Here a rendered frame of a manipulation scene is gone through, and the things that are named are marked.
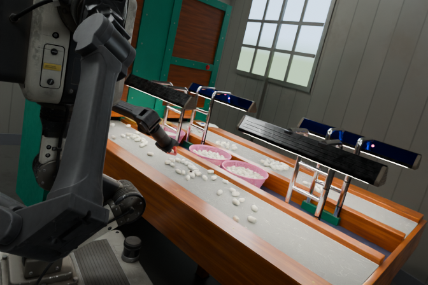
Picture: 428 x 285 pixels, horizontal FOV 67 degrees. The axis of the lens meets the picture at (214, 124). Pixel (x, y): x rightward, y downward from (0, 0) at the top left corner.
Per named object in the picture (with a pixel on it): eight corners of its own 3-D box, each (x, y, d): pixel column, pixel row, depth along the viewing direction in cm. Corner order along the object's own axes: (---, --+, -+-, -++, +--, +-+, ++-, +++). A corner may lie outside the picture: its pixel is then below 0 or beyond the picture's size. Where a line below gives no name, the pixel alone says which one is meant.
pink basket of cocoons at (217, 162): (218, 178, 184) (222, 163, 182) (178, 163, 193) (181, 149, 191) (233, 168, 209) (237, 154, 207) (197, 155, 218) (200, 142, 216)
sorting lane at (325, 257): (347, 305, 95) (349, 298, 94) (79, 123, 212) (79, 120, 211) (378, 270, 117) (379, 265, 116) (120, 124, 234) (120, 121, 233)
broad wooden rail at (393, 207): (407, 250, 170) (420, 219, 166) (185, 139, 287) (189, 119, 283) (413, 244, 179) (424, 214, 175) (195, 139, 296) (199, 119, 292)
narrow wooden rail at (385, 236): (395, 259, 142) (403, 236, 140) (154, 132, 259) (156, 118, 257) (398, 255, 146) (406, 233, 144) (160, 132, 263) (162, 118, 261)
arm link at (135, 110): (81, 98, 152) (99, 84, 157) (88, 107, 156) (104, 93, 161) (142, 125, 128) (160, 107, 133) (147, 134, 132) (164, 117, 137)
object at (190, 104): (185, 109, 168) (188, 95, 166) (122, 83, 208) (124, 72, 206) (196, 109, 173) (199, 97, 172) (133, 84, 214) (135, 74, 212)
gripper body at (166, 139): (165, 135, 150) (157, 126, 145) (179, 143, 143) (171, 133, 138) (156, 146, 148) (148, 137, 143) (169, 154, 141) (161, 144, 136)
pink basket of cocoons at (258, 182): (244, 198, 164) (249, 181, 163) (208, 177, 182) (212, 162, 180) (273, 191, 184) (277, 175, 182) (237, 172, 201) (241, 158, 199)
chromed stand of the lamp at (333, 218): (336, 226, 157) (365, 139, 148) (300, 207, 170) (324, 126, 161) (350, 218, 171) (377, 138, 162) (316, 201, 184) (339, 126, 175)
